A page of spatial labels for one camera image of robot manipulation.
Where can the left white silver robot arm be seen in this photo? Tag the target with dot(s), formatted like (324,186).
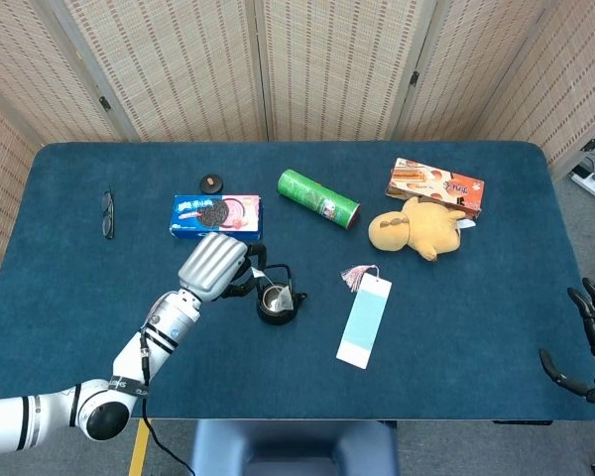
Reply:
(114,377)

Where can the black eyeglasses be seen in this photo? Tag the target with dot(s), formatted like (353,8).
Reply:
(108,215)

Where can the black cast iron teapot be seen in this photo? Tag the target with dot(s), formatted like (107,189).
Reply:
(277,302)

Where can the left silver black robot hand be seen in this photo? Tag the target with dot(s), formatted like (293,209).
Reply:
(213,268)

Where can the blue white bookmark with tassel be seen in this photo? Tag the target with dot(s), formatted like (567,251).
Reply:
(364,320)

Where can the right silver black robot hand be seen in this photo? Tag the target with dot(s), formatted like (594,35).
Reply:
(592,342)

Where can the blue table cloth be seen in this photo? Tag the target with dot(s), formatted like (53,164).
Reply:
(377,387)

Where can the green chips can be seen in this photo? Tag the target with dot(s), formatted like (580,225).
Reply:
(317,197)

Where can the woven folding screen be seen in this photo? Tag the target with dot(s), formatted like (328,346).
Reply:
(297,69)

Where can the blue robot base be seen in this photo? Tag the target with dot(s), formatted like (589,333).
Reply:
(292,448)

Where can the blue pink Oreo cookie box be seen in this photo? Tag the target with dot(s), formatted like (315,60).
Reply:
(218,218)

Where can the orange snack box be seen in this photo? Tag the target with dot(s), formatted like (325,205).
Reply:
(441,187)

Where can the yellow plush toy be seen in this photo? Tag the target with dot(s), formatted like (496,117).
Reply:
(419,228)

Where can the black round teapot lid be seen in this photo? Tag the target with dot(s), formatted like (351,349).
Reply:
(211,183)

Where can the white power strip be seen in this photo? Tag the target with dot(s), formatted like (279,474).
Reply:
(592,181)

